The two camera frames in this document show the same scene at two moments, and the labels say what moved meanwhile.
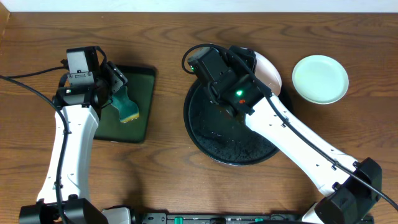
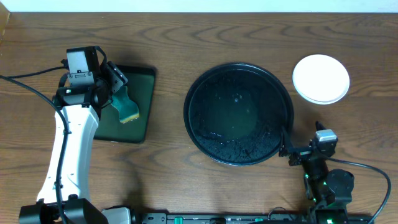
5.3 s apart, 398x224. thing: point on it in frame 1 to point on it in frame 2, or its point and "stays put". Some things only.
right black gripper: [244, 54] to [301, 153]
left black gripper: [116, 78] stays put
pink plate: [267, 73] to [320, 79]
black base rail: [219, 218] stays put
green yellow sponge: [127, 109] stays put
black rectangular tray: [140, 84] stays put
